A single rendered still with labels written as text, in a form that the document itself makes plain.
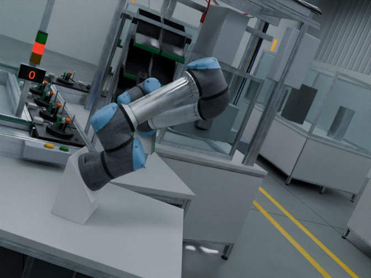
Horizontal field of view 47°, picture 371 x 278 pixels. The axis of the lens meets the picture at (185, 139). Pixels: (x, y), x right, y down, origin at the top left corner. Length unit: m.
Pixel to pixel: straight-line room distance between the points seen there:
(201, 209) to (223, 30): 1.38
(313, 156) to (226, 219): 3.96
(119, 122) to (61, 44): 11.25
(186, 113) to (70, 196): 0.56
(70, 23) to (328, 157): 8.13
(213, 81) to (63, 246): 0.79
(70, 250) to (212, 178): 1.99
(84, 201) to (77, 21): 11.24
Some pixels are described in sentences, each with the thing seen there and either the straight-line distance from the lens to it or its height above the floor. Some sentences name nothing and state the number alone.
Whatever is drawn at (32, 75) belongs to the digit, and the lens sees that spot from 2.25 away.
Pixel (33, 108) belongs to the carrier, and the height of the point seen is 0.97.
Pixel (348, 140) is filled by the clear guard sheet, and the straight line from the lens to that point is 7.69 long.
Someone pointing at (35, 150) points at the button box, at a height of 0.94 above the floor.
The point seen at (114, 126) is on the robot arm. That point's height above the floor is 1.25.
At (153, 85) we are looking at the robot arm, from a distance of 1.88.
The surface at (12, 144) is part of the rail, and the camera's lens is 2.06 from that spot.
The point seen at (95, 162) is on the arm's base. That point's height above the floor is 1.09.
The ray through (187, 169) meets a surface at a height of 0.75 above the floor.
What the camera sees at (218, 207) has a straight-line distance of 3.49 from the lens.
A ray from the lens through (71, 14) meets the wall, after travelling 12.70.
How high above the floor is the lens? 1.63
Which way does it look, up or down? 12 degrees down
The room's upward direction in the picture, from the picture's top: 21 degrees clockwise
